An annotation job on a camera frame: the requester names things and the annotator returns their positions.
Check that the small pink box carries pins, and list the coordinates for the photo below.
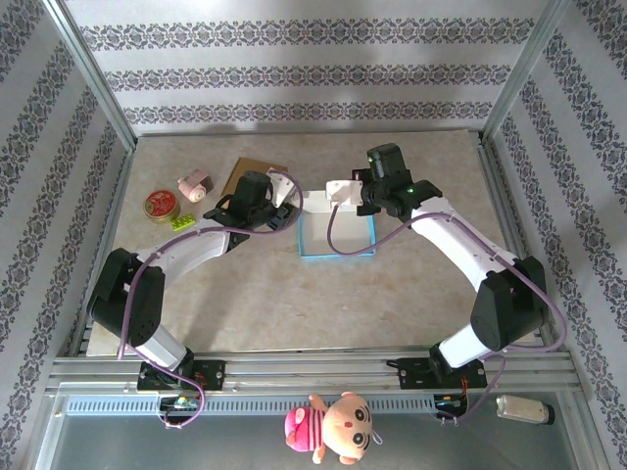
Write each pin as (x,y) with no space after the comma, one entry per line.
(193,185)

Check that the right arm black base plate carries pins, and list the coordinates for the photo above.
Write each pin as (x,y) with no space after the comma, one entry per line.
(414,374)

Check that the white and teal paper box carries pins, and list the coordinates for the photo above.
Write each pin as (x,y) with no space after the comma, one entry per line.
(338,230)

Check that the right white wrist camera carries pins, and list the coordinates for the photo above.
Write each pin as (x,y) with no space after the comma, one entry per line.
(345,192)

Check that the brown cardboard box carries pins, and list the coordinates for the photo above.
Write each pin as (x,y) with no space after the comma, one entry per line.
(232,173)

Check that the aluminium frame post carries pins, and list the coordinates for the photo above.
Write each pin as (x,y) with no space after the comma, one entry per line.
(524,73)
(93,78)

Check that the aluminium side rail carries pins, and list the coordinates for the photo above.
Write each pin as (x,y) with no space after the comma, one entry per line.
(105,235)
(516,245)

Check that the red round tin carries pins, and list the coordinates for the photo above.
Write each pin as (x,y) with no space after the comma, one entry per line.
(160,205)

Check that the small circuit board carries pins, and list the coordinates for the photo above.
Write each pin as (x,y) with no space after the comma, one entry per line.
(178,402)
(449,402)

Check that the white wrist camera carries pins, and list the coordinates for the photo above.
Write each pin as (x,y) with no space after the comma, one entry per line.
(345,192)
(283,188)

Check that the aluminium mounting rail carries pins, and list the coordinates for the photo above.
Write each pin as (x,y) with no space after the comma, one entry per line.
(313,374)

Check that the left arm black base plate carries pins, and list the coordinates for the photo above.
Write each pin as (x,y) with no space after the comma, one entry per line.
(210,374)

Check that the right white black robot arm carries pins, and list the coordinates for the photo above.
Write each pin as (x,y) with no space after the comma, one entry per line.
(509,308)

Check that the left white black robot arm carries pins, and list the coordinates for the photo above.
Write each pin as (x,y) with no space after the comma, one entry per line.
(127,303)

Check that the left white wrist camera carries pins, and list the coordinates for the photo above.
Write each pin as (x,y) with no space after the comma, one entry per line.
(283,188)

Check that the pink plush doll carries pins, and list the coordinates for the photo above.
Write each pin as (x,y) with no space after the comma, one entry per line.
(343,426)

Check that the green toy brick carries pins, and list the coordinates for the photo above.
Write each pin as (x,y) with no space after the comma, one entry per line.
(183,222)

